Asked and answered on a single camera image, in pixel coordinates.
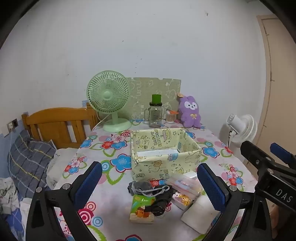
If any wooden headboard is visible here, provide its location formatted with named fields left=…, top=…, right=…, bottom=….
left=21, top=103, right=100, bottom=150

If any white bedding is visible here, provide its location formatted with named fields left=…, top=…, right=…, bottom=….
left=46, top=148, right=79, bottom=190

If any green desk fan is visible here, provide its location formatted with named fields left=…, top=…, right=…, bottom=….
left=87, top=71, right=132, bottom=132

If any yellow printed fabric storage box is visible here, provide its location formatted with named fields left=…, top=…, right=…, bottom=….
left=130, top=127, right=202, bottom=181

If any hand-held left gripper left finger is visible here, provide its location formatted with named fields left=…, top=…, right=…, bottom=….
left=25, top=161, right=103, bottom=241

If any crumpled patterned cloth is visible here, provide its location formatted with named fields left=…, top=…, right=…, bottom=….
left=0, top=177, right=30, bottom=232

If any green printed board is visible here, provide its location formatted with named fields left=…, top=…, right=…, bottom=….
left=126, top=77, right=182, bottom=121

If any cartoon animal tissue packet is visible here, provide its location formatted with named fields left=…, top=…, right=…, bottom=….
left=165, top=173, right=205, bottom=211

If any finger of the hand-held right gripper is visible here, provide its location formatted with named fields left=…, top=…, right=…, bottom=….
left=270, top=142, right=296, bottom=165
left=240, top=140, right=274, bottom=168

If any cotton swab container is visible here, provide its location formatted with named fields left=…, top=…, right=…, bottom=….
left=165, top=109, right=179, bottom=124

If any glass jar with green lid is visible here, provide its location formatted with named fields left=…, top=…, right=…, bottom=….
left=144, top=94, right=167, bottom=128

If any wall socket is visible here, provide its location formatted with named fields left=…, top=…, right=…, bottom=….
left=7, top=118, right=19, bottom=130

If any floral tablecloth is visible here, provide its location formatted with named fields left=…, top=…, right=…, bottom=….
left=52, top=118, right=273, bottom=241

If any beige door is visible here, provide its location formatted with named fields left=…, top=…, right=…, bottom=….
left=256, top=14, right=296, bottom=167

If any white tissue pack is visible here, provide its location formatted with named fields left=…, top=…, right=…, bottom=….
left=180, top=195, right=221, bottom=234

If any grey drawstring pouch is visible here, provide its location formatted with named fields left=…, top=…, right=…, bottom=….
left=127, top=181, right=171, bottom=198

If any white clip fan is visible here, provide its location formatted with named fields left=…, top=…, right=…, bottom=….
left=220, top=113, right=258, bottom=149

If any purple plush bunny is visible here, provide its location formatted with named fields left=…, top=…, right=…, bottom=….
left=177, top=93, right=202, bottom=128

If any black umbrella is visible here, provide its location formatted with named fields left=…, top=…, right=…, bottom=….
left=144, top=185, right=177, bottom=217

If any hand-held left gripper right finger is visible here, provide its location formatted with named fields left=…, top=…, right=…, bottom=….
left=196, top=163, right=273, bottom=241

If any white fan cable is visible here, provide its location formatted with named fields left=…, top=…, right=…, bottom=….
left=91, top=115, right=110, bottom=132

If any green tissue packet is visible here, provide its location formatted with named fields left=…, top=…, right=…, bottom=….
left=129, top=194, right=158, bottom=224

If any grey plaid pillow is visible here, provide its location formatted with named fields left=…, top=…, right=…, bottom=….
left=9, top=130, right=56, bottom=200

